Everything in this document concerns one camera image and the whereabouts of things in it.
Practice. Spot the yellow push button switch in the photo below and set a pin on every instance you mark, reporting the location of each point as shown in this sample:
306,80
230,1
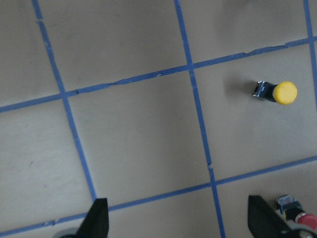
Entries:
283,93

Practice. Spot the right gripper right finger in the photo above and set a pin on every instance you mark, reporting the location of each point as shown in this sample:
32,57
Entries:
265,222

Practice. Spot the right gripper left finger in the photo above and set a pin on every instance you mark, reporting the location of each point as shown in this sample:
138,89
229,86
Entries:
94,225

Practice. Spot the red push button switch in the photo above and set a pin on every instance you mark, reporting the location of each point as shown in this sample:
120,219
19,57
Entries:
291,209

